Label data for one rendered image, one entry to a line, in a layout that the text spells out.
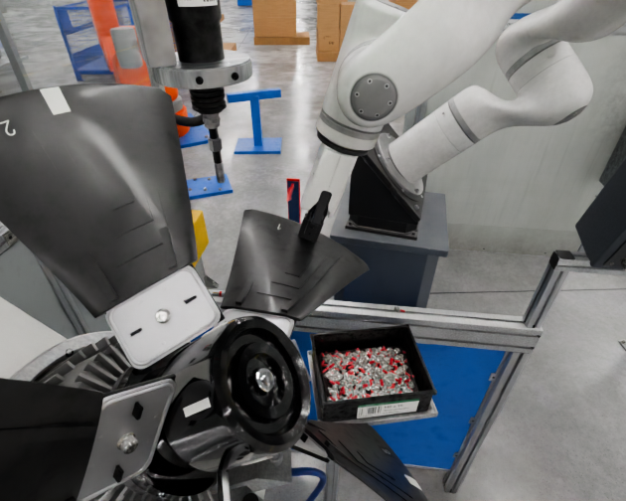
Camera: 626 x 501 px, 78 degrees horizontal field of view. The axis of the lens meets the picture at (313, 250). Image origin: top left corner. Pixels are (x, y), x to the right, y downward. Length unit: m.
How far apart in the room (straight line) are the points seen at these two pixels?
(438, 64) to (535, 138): 1.99
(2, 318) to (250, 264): 0.30
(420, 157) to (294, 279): 0.57
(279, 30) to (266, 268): 9.13
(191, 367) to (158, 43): 0.24
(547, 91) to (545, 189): 1.64
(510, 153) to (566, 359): 1.07
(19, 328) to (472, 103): 0.90
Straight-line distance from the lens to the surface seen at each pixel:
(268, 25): 9.57
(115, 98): 0.49
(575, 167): 2.55
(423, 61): 0.41
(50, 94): 0.49
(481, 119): 0.97
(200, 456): 0.36
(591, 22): 0.84
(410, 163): 1.00
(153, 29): 0.29
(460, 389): 1.17
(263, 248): 0.58
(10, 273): 1.20
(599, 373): 2.27
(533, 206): 2.59
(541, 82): 0.95
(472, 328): 0.96
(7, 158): 0.46
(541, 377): 2.11
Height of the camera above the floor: 1.52
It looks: 37 degrees down
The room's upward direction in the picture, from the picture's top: straight up
